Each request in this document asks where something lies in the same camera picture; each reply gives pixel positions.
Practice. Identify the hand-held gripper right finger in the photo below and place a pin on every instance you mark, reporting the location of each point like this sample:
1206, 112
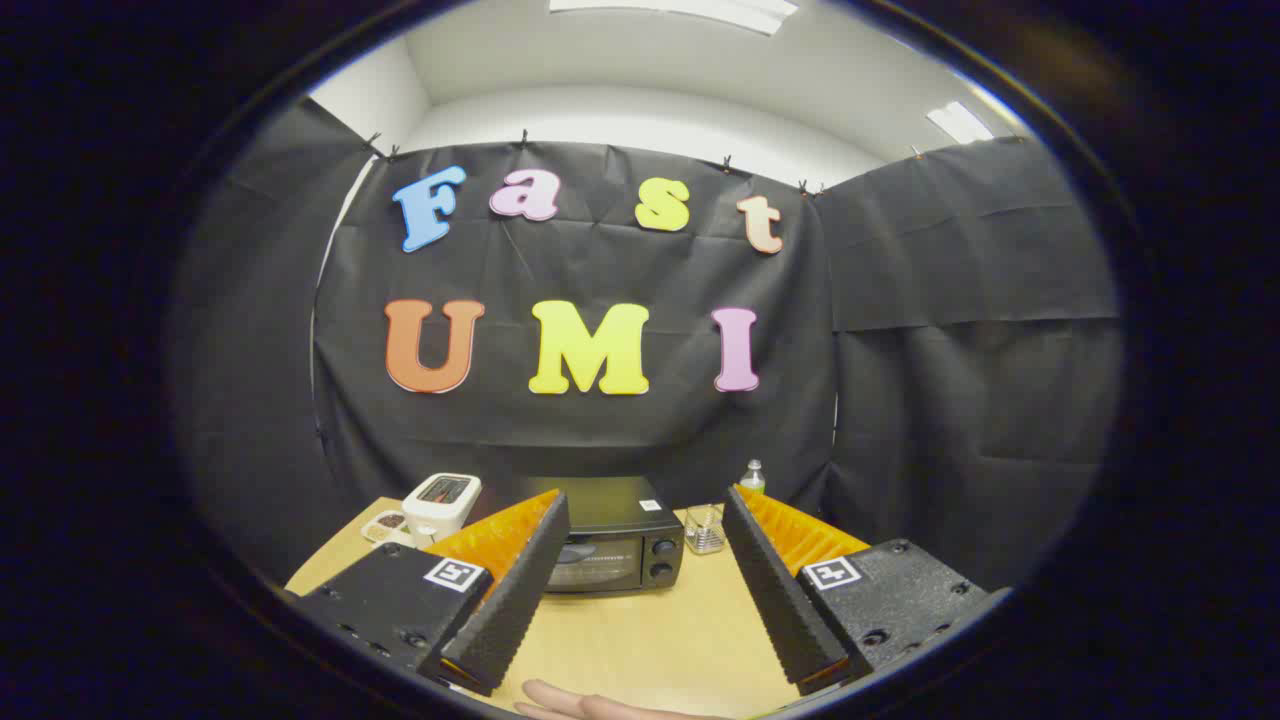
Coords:
775, 590

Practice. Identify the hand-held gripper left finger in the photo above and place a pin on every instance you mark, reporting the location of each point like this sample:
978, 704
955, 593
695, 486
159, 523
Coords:
520, 590

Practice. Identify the black toaster oven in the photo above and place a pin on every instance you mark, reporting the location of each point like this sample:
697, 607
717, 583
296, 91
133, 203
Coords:
620, 545

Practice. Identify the white pop-up toaster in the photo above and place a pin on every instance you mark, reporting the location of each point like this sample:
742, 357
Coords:
440, 505

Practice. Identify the green label bottle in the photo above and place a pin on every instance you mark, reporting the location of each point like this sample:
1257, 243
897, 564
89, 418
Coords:
753, 478

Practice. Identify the small white condiment dish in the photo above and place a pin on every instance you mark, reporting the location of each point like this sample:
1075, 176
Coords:
385, 525

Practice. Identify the ceiling light panel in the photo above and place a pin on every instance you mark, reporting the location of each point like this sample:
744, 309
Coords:
700, 10
958, 122

